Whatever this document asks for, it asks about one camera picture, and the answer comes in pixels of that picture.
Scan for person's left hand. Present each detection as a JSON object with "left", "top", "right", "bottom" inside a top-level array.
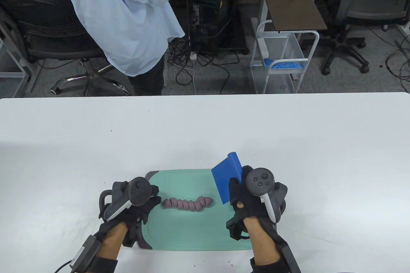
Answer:
[{"left": 99, "top": 181, "right": 162, "bottom": 248}]

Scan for person's right hand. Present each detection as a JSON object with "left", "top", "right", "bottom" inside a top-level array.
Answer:
[{"left": 226, "top": 166, "right": 288, "bottom": 241}]

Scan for dark grey hand controller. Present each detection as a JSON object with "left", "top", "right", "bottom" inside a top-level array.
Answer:
[
  {"left": 245, "top": 167, "right": 288, "bottom": 224},
  {"left": 99, "top": 177, "right": 152, "bottom": 221}
]

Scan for purple plasticine roll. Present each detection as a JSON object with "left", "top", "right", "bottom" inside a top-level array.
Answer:
[{"left": 161, "top": 196, "right": 213, "bottom": 213}]

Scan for blue plastic scraper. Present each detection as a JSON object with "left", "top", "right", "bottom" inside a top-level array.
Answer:
[{"left": 211, "top": 152, "right": 243, "bottom": 205}]

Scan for person's right forearm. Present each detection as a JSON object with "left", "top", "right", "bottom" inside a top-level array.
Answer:
[{"left": 245, "top": 217, "right": 285, "bottom": 273}]

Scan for person's left forearm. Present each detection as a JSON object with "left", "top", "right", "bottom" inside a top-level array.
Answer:
[{"left": 93, "top": 222, "right": 130, "bottom": 273}]

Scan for green cutting board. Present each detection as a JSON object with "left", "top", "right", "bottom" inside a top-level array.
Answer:
[{"left": 138, "top": 170, "right": 253, "bottom": 252}]

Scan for blue cloth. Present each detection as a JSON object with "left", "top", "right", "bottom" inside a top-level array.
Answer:
[{"left": 263, "top": 58, "right": 304, "bottom": 70}]

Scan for black computer tower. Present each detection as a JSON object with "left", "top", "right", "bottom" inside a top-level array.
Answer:
[{"left": 189, "top": 0, "right": 250, "bottom": 56}]

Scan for black mesh chair chrome base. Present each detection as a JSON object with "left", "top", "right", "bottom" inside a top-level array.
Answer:
[{"left": 0, "top": 0, "right": 132, "bottom": 97}]

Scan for dark brown wooden board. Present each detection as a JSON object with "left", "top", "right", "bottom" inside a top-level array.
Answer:
[{"left": 263, "top": 0, "right": 328, "bottom": 33}]

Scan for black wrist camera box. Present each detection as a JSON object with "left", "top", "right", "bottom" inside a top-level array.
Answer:
[
  {"left": 70, "top": 235, "right": 103, "bottom": 273},
  {"left": 275, "top": 235, "right": 301, "bottom": 273}
]

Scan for black wrist box cable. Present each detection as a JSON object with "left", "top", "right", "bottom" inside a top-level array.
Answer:
[{"left": 54, "top": 260, "right": 77, "bottom": 273}]

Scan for tangle of black cables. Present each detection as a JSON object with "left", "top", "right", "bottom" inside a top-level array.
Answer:
[{"left": 167, "top": 35, "right": 241, "bottom": 94}]

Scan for white wire mesh cart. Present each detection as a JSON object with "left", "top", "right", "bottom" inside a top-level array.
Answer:
[{"left": 250, "top": 20, "right": 320, "bottom": 94}]

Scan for white metal desk frame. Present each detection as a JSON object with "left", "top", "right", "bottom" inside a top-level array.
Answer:
[{"left": 0, "top": 19, "right": 42, "bottom": 94}]

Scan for loose black floor cables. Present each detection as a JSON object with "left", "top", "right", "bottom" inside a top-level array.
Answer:
[{"left": 384, "top": 39, "right": 410, "bottom": 94}]

